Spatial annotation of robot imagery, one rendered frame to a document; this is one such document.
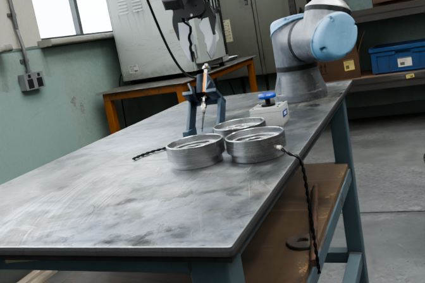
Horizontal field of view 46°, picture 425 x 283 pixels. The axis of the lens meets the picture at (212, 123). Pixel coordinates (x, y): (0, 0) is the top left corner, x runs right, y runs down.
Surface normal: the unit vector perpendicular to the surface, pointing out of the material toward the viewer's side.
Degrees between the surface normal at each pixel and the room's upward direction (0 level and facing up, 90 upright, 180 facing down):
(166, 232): 0
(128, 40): 90
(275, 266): 0
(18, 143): 90
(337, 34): 97
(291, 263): 0
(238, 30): 90
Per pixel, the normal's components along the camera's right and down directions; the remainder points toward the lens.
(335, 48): 0.40, 0.21
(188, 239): -0.18, -0.97
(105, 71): 0.92, -0.10
